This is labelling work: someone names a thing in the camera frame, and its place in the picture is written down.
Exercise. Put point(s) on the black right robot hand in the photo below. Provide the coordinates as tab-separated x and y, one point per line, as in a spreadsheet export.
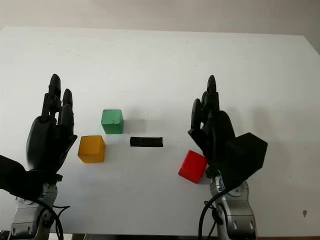
217	132

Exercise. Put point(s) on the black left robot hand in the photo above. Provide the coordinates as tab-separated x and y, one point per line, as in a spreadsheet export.
47	140

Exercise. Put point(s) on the red wooden cube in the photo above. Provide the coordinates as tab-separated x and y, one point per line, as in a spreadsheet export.
192	166

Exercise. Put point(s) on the yellow wooden cube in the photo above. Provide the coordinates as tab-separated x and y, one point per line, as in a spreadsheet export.
91	150

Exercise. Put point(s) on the green wooden cube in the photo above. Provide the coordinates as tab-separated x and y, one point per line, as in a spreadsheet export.
112	121

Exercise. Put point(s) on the black tape strip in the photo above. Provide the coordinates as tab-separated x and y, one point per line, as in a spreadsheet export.
146	142

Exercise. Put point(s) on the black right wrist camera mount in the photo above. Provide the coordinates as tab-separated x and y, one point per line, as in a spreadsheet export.
245	157

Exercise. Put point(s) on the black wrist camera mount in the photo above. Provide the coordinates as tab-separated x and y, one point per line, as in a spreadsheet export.
15	177
245	157

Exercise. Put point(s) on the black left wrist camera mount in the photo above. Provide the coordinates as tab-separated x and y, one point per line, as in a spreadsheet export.
15	177

